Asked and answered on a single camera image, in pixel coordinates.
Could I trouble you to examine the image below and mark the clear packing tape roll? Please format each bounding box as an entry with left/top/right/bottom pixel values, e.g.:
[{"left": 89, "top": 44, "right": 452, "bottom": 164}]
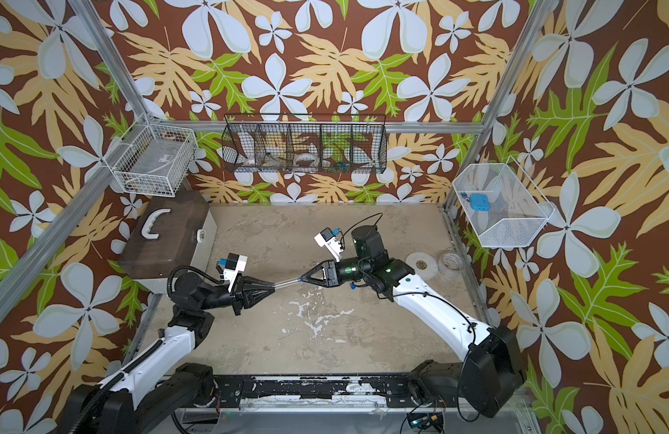
[{"left": 437, "top": 251, "right": 464, "bottom": 280}]

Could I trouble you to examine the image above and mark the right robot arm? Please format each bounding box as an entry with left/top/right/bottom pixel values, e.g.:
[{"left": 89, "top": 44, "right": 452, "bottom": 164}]
[{"left": 300, "top": 225, "right": 526, "bottom": 418}]

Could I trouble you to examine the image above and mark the aluminium frame post left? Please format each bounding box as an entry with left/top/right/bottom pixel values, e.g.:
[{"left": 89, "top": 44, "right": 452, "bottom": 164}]
[{"left": 68, "top": 0, "right": 151, "bottom": 119}]

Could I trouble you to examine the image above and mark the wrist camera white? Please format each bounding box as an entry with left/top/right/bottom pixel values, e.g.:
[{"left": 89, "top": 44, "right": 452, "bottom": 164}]
[
  {"left": 314, "top": 227, "right": 344, "bottom": 262},
  {"left": 217, "top": 253, "right": 247, "bottom": 293}
]

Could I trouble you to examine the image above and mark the aluminium frame rail back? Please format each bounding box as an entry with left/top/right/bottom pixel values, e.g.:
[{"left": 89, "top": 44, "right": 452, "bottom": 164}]
[{"left": 149, "top": 120, "right": 484, "bottom": 135}]

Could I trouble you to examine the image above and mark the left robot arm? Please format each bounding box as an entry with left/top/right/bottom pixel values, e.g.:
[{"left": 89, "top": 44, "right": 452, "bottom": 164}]
[{"left": 58, "top": 266, "right": 276, "bottom": 433}]

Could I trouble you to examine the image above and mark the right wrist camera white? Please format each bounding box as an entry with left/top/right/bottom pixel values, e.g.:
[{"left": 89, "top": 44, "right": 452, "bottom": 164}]
[{"left": 314, "top": 227, "right": 344, "bottom": 262}]

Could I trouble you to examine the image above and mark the brown lid storage box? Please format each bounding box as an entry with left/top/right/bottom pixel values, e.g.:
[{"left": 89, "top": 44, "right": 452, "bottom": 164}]
[{"left": 117, "top": 190, "right": 217, "bottom": 294}]

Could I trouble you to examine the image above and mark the black wire basket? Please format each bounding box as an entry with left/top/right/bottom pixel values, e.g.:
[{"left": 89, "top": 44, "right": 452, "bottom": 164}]
[{"left": 220, "top": 113, "right": 389, "bottom": 175}]

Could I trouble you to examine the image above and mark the white wire basket right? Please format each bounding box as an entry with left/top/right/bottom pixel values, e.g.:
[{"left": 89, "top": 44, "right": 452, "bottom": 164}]
[{"left": 453, "top": 157, "right": 556, "bottom": 250}]

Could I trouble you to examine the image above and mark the aluminium frame rail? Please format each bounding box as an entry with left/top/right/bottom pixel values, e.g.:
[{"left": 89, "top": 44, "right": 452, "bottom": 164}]
[
  {"left": 149, "top": 120, "right": 484, "bottom": 135},
  {"left": 0, "top": 124, "right": 151, "bottom": 337}
]

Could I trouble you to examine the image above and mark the blue object in basket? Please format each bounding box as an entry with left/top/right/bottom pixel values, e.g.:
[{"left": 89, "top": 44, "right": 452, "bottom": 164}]
[{"left": 469, "top": 193, "right": 491, "bottom": 212}]

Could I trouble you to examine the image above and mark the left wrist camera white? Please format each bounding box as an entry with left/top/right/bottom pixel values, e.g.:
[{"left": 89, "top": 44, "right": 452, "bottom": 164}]
[{"left": 217, "top": 253, "right": 247, "bottom": 293}]

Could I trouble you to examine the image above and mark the white wire basket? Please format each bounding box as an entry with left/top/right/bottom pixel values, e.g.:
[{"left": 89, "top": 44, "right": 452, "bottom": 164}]
[
  {"left": 453, "top": 157, "right": 556, "bottom": 250},
  {"left": 104, "top": 115, "right": 198, "bottom": 197}
]

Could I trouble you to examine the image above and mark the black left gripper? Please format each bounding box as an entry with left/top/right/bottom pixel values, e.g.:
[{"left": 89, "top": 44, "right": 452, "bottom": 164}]
[{"left": 199, "top": 274, "right": 274, "bottom": 318}]

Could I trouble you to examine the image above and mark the aluminium frame rail left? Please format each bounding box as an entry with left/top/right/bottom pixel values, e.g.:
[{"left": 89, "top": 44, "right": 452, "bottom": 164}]
[{"left": 0, "top": 124, "right": 151, "bottom": 337}]

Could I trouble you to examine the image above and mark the white wire basket left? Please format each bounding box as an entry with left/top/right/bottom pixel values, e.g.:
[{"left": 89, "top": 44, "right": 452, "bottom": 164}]
[{"left": 104, "top": 115, "right": 198, "bottom": 197}]

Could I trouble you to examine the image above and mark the white foam tape roll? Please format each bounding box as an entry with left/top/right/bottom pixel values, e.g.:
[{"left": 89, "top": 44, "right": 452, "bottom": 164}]
[{"left": 405, "top": 251, "right": 439, "bottom": 280}]

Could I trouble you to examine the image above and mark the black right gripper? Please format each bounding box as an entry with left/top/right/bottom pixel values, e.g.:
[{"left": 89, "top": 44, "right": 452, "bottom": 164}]
[{"left": 304, "top": 259, "right": 374, "bottom": 289}]

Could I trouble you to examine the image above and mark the aluminium frame post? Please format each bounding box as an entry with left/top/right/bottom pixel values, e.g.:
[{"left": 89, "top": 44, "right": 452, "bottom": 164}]
[
  {"left": 442, "top": 0, "right": 558, "bottom": 213},
  {"left": 68, "top": 0, "right": 151, "bottom": 119}
]

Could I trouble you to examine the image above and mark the aluminium frame post right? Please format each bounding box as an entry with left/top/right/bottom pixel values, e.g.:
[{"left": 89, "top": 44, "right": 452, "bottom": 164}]
[{"left": 442, "top": 0, "right": 558, "bottom": 213}]

